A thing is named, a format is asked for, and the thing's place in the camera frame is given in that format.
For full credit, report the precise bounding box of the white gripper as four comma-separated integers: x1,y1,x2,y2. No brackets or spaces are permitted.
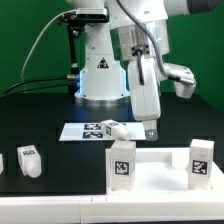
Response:
128,59,161,141

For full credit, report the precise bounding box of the white square tabletop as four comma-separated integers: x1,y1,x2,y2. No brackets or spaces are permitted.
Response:
106,147,224,195

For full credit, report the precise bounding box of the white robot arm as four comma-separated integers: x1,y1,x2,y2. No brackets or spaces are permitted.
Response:
66,0,222,141

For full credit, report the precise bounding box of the white paper with markers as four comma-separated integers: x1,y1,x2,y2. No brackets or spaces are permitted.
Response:
59,122,146,142

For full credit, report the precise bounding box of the black cable lower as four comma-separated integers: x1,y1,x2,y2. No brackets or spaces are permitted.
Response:
0,83,76,99

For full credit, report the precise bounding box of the black cable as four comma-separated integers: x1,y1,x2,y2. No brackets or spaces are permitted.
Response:
0,76,73,98
0,83,76,99

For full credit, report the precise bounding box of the white L-shaped obstacle wall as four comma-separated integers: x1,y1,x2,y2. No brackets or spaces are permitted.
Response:
0,156,224,224

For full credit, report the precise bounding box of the black camera stand pole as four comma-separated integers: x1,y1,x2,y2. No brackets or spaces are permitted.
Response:
67,25,81,94

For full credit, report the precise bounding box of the black camera on stand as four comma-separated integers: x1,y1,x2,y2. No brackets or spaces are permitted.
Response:
57,8,109,24

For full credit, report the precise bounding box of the black cable upper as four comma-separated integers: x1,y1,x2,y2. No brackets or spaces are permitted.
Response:
0,76,73,98

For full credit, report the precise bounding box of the grey camera cable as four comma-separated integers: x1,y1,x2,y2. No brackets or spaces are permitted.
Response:
20,10,77,82

